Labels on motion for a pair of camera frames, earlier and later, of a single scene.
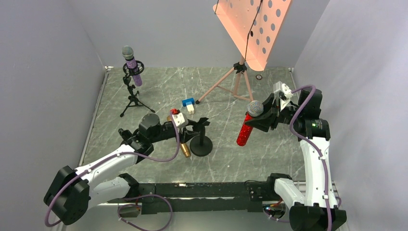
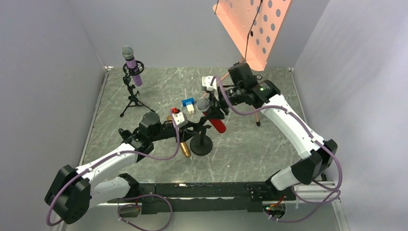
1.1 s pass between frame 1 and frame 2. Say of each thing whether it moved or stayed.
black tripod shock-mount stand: stayed
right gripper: moved
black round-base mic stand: stayed
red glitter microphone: moved
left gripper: stayed
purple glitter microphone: stayed
